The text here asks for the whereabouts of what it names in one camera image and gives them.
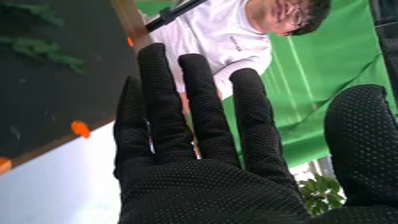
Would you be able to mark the black stand pole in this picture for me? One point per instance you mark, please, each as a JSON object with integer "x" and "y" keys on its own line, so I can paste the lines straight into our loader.
{"x": 171, "y": 13}

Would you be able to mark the person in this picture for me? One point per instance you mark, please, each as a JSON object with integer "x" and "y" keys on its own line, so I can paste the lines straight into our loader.
{"x": 213, "y": 30}

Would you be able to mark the green potted plant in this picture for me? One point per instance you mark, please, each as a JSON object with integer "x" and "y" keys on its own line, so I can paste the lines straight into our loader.
{"x": 322, "y": 193}

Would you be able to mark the tall green sprig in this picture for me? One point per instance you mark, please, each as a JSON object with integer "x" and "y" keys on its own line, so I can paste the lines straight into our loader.
{"x": 36, "y": 13}

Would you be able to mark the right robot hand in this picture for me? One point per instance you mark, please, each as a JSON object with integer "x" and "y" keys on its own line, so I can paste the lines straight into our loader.
{"x": 201, "y": 190}

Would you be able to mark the small green sprig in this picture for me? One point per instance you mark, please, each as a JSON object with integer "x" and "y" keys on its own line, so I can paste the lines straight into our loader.
{"x": 41, "y": 50}

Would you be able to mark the dark mat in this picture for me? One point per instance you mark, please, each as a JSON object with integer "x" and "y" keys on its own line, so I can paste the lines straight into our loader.
{"x": 59, "y": 100}

